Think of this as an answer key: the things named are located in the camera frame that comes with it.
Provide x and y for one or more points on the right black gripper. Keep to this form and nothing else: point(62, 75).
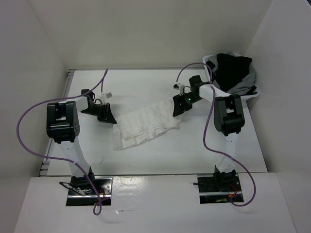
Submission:
point(178, 109)

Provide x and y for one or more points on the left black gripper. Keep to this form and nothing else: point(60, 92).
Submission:
point(107, 116)

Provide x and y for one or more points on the white pleated skirt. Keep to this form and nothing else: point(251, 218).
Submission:
point(144, 124)

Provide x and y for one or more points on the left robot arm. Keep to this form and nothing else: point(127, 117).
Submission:
point(62, 125)

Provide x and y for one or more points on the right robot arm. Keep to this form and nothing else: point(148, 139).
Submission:
point(228, 118)

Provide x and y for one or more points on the white plastic basket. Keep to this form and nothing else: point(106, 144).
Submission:
point(246, 89)

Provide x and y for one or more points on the black skirt in basket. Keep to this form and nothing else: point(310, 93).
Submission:
point(230, 70)

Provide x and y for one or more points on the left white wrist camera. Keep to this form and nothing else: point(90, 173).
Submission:
point(105, 96)

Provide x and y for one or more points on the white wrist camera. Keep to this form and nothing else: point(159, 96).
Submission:
point(105, 96)
point(180, 87)

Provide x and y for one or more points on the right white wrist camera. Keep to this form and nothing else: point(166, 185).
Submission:
point(180, 87)

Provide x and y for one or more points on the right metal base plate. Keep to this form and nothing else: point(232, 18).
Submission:
point(210, 192)

